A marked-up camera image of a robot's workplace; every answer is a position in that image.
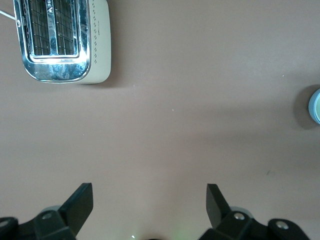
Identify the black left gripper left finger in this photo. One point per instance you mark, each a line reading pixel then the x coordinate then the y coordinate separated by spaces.
pixel 75 210

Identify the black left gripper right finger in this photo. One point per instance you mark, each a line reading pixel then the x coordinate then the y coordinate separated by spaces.
pixel 220 212

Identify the blue bowl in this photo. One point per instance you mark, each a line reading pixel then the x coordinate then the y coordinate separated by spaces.
pixel 311 105

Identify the cream and chrome toaster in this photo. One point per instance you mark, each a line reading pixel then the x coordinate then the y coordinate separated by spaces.
pixel 100 50

